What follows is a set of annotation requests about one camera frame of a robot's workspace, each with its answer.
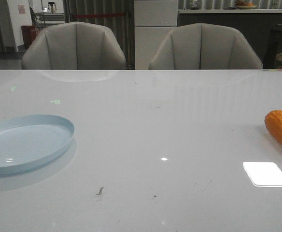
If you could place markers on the red bin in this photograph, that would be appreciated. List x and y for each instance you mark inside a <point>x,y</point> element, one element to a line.
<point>29,33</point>

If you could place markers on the beige upholstered chair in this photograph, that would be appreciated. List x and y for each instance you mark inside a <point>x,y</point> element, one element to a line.
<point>202,46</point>
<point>74,46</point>

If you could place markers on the white drawer cabinet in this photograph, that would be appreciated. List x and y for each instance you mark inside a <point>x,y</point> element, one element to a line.
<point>152,20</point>

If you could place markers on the metal bench table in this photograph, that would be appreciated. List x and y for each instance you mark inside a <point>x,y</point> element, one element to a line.
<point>50,18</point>

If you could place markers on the dark grey counter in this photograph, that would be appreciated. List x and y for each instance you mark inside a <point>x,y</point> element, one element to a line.
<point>261,27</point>

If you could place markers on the right beige upholstered chair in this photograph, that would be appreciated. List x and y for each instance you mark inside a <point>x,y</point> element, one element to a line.
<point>202,46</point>

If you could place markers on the left beige upholstered chair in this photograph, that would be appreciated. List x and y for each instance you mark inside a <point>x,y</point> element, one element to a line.
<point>74,46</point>

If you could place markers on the red barrier belt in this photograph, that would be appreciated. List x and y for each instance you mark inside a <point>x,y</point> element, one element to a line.
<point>98,15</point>

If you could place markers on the pink wall notice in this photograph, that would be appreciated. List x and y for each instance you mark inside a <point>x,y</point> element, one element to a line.
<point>21,9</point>

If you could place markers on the light blue round plate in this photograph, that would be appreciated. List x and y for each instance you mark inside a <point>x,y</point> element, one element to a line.
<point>28,142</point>

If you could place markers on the fruit bowl on counter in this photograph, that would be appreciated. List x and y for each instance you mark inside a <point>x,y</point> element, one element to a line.
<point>243,5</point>

